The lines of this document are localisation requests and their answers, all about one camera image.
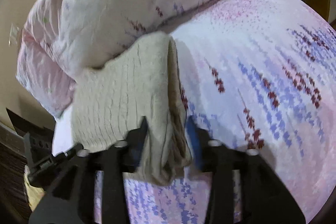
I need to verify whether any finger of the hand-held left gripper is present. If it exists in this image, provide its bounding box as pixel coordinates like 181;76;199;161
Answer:
7;108;57;161
28;143;84;187

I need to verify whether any pink floral pillow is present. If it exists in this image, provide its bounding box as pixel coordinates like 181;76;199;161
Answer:
16;30;79;119

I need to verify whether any beige cable knit sweater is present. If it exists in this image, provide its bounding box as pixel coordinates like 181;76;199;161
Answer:
71;31;193;186

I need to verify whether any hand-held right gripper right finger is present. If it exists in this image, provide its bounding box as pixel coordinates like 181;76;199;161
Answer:
185;115;306;224

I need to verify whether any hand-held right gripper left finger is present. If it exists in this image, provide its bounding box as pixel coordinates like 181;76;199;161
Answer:
29;115;150;224

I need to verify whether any floral lavender bed sheet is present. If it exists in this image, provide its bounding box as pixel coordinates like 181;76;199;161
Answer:
51;0;336;224

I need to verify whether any pale floral pillow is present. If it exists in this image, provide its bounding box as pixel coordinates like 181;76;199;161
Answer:
22;0;264;77

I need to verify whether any pale yellow cloth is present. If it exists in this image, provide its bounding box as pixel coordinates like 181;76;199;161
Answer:
23;172;44;210

